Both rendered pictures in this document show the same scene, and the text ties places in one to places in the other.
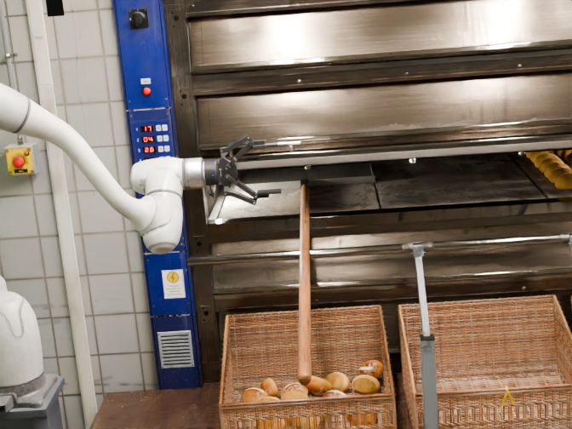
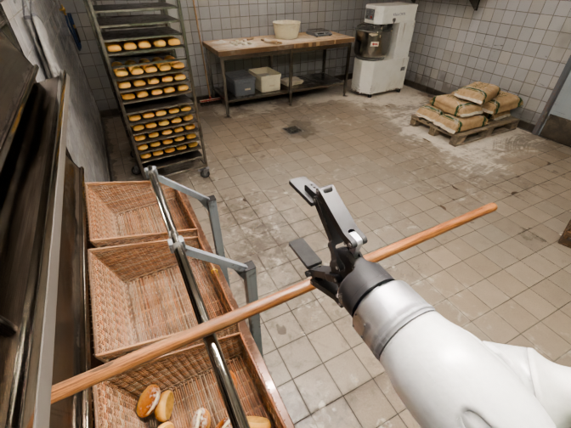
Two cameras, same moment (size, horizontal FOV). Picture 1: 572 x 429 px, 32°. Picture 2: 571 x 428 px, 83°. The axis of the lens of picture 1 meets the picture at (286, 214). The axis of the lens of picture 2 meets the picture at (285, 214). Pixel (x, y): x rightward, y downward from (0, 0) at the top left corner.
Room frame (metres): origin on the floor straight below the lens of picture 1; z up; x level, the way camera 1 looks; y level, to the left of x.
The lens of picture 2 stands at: (3.01, 0.39, 1.83)
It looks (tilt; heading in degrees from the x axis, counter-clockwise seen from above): 38 degrees down; 240
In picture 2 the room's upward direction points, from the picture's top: straight up
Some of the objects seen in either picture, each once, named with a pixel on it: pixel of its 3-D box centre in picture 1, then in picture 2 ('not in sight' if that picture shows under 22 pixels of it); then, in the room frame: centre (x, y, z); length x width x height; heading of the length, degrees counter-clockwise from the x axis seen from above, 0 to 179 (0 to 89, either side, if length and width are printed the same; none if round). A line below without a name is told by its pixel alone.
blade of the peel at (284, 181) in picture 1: (305, 173); not in sight; (3.94, -0.09, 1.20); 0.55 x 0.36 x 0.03; 88
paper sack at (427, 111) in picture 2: not in sight; (440, 110); (-1.02, -2.31, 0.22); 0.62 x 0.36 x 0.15; 2
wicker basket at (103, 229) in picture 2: not in sight; (142, 215); (2.99, -1.23, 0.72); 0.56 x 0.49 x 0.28; 88
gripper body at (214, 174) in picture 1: (220, 171); (354, 278); (2.77, 0.18, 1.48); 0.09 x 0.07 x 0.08; 88
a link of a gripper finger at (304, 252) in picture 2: (269, 191); (304, 252); (2.77, 0.04, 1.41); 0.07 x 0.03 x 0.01; 88
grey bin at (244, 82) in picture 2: not in sight; (240, 82); (1.01, -4.45, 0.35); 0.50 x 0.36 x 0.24; 87
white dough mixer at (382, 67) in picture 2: not in sight; (378, 51); (-1.29, -3.92, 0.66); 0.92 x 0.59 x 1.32; 177
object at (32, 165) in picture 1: (22, 159); not in sight; (3.33, 0.88, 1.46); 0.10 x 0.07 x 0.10; 87
